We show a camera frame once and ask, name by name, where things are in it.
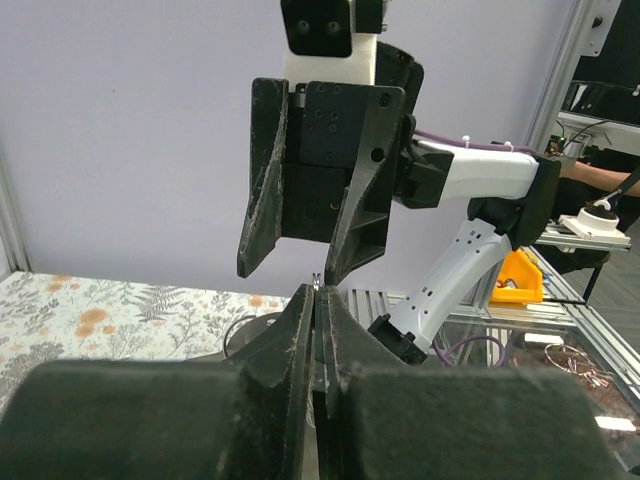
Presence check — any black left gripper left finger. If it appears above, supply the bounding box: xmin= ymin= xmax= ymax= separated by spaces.
xmin=1 ymin=285 xmax=315 ymax=479

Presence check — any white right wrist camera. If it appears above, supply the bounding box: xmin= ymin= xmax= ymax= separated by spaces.
xmin=280 ymin=0 xmax=388 ymax=92

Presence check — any yellow storage bin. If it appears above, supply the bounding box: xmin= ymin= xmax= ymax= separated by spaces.
xmin=490 ymin=249 xmax=544 ymax=304

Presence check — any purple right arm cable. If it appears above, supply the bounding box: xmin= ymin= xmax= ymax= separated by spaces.
xmin=413 ymin=128 xmax=536 ymax=152

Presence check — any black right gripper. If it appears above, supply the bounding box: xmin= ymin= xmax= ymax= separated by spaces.
xmin=237 ymin=42 xmax=453 ymax=285

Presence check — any silver keys bunch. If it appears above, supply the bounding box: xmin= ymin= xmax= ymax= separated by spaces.
xmin=312 ymin=273 xmax=322 ymax=290

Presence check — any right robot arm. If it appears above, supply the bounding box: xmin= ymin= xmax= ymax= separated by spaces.
xmin=237 ymin=43 xmax=560 ymax=364

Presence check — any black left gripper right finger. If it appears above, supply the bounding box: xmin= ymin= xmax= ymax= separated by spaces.
xmin=313 ymin=287 xmax=625 ymax=479

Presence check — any red handled carabiner keyring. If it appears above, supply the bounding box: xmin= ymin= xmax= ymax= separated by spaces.
xmin=223 ymin=312 xmax=291 ymax=363

